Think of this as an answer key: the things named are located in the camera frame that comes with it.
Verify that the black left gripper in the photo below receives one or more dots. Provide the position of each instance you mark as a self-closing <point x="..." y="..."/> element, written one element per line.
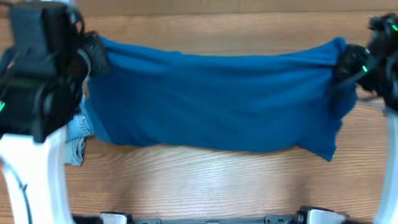
<point x="96" y="54"/>

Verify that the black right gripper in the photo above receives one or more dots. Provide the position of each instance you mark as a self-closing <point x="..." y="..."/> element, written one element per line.
<point x="349" y="62"/>

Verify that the blue polo shirt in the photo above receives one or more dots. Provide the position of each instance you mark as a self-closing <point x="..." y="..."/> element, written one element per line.
<point x="258" y="103"/>

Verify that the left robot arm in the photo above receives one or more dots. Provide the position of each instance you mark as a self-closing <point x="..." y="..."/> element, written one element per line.
<point x="41" y="87"/>

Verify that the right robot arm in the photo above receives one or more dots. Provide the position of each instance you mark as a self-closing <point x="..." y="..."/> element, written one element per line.
<point x="374" y="69"/>

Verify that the folded light blue jeans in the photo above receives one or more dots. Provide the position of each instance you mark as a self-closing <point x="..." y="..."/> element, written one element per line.
<point x="78" y="129"/>

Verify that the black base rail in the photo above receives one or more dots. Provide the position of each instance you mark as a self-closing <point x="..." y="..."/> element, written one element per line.
<point x="305" y="215"/>

